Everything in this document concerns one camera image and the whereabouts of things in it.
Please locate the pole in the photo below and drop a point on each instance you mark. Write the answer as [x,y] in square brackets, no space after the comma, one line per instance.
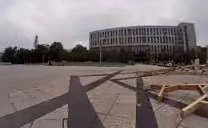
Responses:
[100,51]

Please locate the curved grey building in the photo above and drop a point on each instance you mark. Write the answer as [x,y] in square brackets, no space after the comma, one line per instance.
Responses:
[138,38]

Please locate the row of trees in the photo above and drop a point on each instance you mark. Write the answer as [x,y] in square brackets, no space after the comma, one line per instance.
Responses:
[55,52]

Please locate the tower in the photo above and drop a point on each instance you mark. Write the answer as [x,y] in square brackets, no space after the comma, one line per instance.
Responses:
[35,42]

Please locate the pile of rubble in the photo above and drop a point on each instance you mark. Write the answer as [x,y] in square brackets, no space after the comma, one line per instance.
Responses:
[198,69]

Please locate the wooden beam frame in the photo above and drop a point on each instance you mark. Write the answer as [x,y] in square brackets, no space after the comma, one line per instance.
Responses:
[178,87]

